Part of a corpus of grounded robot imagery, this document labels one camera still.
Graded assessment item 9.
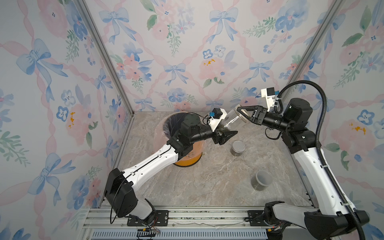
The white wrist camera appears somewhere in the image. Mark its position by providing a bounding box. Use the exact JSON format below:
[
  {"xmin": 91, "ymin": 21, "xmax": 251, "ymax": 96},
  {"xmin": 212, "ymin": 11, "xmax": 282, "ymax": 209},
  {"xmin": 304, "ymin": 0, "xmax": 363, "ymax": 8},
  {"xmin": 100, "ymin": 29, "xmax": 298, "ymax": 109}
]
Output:
[
  {"xmin": 261, "ymin": 87, "xmax": 276, "ymax": 112},
  {"xmin": 208, "ymin": 108, "xmax": 227, "ymax": 132}
]

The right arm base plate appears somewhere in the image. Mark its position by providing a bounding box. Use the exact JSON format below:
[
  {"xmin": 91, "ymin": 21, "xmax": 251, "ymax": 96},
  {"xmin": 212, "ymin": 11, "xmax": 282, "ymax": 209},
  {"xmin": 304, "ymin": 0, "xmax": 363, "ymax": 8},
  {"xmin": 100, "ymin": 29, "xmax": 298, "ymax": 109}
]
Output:
[{"xmin": 244, "ymin": 210, "xmax": 291, "ymax": 228}]

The aluminium corner post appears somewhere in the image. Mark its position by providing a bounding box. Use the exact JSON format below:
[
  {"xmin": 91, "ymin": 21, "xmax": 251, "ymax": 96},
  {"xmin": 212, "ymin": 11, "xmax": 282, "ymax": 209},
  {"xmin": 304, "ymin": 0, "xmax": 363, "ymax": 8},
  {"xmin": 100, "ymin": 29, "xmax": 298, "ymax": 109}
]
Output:
[
  {"xmin": 74, "ymin": 0, "xmax": 134, "ymax": 117},
  {"xmin": 274, "ymin": 1, "xmax": 343, "ymax": 94}
]

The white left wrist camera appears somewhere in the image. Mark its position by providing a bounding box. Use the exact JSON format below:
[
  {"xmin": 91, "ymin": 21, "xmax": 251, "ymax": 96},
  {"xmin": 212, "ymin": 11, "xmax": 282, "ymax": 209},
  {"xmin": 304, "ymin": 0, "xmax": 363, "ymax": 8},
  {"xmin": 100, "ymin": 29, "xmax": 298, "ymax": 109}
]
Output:
[{"xmin": 208, "ymin": 108, "xmax": 227, "ymax": 132}]

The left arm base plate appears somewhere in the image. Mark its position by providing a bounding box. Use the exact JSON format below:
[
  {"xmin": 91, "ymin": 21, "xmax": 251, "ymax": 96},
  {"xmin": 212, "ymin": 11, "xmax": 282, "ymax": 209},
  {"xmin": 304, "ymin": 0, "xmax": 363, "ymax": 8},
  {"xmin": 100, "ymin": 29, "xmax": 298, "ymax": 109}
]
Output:
[{"xmin": 127, "ymin": 210, "xmax": 169, "ymax": 227}]

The right aluminium corner post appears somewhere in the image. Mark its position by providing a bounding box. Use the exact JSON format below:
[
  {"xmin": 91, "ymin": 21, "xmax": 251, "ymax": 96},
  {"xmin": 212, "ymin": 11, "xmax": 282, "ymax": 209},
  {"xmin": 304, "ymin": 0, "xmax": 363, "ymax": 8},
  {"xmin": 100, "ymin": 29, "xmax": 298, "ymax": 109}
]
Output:
[{"xmin": 274, "ymin": 1, "xmax": 343, "ymax": 94}]

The glass jar with tea leaves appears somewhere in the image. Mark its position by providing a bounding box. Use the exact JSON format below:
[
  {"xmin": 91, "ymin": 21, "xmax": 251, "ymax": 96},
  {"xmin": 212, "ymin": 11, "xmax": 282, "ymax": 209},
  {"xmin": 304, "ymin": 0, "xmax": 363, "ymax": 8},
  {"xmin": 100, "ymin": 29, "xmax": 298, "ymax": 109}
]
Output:
[{"xmin": 217, "ymin": 109, "xmax": 246, "ymax": 132}]

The aluminium frame rail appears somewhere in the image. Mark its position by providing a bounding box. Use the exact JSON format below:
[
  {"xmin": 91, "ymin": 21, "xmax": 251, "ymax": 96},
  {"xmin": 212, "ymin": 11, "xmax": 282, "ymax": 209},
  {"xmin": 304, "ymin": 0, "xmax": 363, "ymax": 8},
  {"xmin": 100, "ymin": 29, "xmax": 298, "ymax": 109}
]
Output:
[{"xmin": 78, "ymin": 203, "xmax": 313, "ymax": 240}]

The left aluminium corner post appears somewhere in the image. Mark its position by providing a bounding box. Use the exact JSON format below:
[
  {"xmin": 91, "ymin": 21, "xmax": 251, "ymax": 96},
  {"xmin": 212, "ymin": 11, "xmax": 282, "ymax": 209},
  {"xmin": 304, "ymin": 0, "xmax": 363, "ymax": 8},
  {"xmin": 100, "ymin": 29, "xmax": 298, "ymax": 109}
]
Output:
[{"xmin": 74, "ymin": 0, "xmax": 134, "ymax": 117}]

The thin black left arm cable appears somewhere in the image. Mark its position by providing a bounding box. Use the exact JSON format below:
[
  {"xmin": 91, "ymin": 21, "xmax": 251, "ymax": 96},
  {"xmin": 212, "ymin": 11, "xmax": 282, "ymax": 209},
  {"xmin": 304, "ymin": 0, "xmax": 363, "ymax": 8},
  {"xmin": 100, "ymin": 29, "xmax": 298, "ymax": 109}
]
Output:
[{"xmin": 109, "ymin": 179, "xmax": 125, "ymax": 225}]

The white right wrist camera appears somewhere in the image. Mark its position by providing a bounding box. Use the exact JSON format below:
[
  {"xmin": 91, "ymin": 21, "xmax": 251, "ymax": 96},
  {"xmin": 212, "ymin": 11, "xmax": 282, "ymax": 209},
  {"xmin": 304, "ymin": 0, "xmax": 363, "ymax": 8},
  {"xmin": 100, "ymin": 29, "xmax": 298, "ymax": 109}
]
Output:
[{"xmin": 261, "ymin": 87, "xmax": 276, "ymax": 112}]

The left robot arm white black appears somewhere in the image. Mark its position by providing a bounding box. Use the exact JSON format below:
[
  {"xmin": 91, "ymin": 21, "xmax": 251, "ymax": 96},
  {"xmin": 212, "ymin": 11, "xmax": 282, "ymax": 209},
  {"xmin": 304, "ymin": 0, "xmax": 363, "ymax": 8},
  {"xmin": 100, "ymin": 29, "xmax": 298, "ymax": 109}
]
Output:
[{"xmin": 104, "ymin": 108, "xmax": 238, "ymax": 227}]

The beige jar lid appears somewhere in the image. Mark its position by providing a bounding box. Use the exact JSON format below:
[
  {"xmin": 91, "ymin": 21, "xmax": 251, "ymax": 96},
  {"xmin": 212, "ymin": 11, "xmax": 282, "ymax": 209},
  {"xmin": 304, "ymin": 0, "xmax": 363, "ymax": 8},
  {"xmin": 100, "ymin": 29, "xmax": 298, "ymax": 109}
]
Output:
[{"xmin": 235, "ymin": 108, "xmax": 248, "ymax": 123}]

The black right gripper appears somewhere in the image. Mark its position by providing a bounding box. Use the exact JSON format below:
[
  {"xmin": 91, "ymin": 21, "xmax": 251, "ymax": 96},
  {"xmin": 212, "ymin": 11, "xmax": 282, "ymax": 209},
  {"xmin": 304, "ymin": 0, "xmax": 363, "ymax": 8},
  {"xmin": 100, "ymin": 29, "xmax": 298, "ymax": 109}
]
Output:
[{"xmin": 238, "ymin": 107, "xmax": 292, "ymax": 134}]

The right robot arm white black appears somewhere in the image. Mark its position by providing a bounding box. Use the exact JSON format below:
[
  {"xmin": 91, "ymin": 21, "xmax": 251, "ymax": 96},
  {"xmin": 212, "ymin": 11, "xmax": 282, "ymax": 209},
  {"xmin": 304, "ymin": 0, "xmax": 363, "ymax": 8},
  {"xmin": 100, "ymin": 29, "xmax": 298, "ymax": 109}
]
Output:
[{"xmin": 237, "ymin": 98, "xmax": 370, "ymax": 240}]

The orange trash bin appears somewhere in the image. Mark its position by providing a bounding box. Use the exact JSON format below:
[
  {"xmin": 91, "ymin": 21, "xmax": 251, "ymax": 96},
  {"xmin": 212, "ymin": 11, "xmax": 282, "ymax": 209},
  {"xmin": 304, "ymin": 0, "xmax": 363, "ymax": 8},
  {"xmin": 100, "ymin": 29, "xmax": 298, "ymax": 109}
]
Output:
[{"xmin": 161, "ymin": 112, "xmax": 205, "ymax": 168}]

